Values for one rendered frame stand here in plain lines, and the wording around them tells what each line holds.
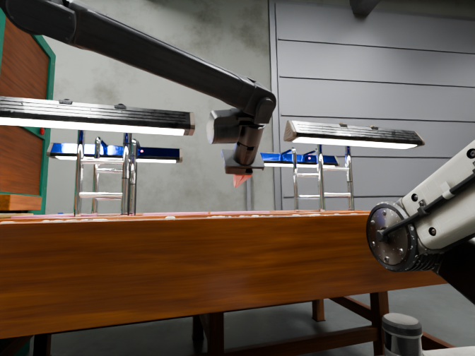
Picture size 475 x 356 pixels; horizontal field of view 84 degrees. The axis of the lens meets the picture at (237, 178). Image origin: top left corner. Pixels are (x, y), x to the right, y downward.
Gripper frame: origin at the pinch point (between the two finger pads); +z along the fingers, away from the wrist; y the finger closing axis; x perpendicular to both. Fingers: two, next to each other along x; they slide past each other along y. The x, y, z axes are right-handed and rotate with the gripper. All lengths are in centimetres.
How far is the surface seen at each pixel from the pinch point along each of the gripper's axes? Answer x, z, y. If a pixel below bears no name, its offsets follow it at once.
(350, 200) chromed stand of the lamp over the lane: -18, 28, -64
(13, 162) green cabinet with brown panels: -66, 52, 88
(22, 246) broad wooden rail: 18.7, -2.9, 42.1
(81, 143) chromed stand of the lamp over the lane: -35, 15, 47
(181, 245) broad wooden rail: 19.8, -2.2, 15.6
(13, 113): -25, -2, 58
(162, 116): -27.8, -2.7, 19.6
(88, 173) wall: -167, 151, 90
